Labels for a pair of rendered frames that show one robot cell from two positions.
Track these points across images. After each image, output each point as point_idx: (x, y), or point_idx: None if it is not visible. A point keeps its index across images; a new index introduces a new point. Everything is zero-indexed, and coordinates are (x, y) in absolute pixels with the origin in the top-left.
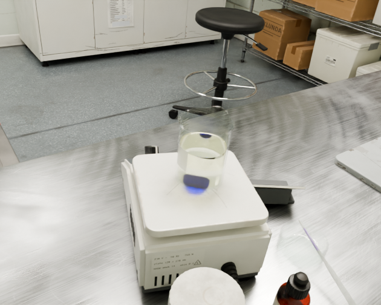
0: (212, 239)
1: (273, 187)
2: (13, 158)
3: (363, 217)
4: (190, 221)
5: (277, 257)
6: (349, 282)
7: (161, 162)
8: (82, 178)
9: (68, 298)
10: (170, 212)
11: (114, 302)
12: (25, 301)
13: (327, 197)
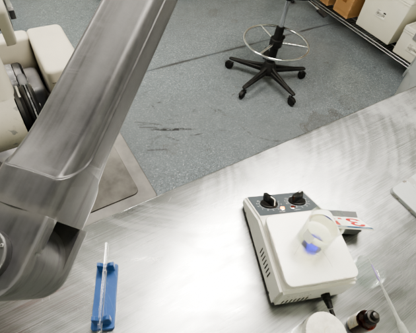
0: (321, 285)
1: (352, 228)
2: None
3: (407, 246)
4: (312, 278)
5: None
6: (395, 298)
7: (285, 223)
8: (214, 207)
9: (228, 306)
10: (298, 270)
11: (255, 310)
12: (204, 307)
13: (383, 226)
